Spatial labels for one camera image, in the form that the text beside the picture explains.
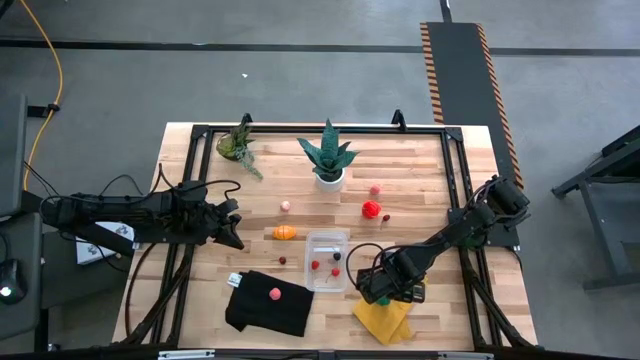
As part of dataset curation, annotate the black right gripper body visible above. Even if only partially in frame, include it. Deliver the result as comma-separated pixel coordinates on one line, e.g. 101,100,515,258
357,249,416,305

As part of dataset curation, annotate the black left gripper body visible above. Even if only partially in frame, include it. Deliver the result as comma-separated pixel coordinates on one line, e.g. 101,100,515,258
189,192,236,236

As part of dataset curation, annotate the red toy tomato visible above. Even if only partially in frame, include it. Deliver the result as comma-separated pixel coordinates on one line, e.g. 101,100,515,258
361,199,383,220

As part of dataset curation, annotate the yellow folded cloth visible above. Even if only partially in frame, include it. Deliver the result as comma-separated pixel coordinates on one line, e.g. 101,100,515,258
352,273,430,346

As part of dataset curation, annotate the clear plastic container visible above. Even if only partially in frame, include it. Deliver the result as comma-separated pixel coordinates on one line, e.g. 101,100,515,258
303,230,350,294

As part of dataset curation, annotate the trailing succulent in dark pot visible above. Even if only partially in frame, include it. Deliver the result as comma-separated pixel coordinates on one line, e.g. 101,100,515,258
215,119,265,181

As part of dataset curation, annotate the black folded cloth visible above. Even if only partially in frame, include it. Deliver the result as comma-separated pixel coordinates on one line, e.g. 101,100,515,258
224,269,315,338

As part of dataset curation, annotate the white printed box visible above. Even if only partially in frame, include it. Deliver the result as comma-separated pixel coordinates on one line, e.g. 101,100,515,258
74,222,136,266

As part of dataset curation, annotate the snake plant in white pot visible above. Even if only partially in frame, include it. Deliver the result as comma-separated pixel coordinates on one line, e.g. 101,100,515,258
296,118,360,194

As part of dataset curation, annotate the dark grey side table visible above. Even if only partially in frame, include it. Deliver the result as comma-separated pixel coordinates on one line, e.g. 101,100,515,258
551,124,640,292
0,189,136,346

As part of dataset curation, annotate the black floor strip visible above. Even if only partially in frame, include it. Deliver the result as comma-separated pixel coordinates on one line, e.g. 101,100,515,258
0,37,640,56

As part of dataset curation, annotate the black computer mouse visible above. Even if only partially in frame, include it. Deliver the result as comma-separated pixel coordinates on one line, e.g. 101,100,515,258
0,258,27,305

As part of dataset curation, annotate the grey flat panel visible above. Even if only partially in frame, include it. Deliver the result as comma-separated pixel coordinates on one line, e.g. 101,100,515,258
0,93,29,217

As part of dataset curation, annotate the black striped-edge floor mat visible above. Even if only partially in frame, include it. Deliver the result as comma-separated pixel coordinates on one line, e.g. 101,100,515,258
418,20,525,191

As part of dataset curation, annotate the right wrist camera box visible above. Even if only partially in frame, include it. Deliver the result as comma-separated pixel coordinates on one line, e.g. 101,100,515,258
399,280,428,305

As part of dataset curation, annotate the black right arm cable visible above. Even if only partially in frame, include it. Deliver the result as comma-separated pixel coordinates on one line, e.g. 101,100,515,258
345,242,401,289

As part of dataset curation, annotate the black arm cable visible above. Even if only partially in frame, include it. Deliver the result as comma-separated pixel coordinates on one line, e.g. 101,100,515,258
345,242,401,289
97,162,242,201

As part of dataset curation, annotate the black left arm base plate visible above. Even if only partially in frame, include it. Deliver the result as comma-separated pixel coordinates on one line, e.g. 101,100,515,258
132,219,206,245

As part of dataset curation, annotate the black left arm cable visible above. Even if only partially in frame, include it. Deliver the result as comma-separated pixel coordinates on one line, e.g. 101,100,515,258
97,162,242,201

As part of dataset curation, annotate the dark hose under table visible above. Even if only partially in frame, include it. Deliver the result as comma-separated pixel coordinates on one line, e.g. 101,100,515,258
124,242,157,337

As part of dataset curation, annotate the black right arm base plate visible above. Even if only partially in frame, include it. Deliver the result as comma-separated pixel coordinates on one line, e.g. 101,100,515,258
448,207,521,249

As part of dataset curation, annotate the black metal table frame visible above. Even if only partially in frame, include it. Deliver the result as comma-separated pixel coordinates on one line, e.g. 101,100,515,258
112,108,539,351

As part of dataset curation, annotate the black cable clamp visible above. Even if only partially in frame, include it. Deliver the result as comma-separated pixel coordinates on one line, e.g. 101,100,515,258
27,102,61,120

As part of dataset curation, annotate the yellow floor cable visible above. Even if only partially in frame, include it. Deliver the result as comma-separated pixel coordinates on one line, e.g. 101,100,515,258
18,0,65,192

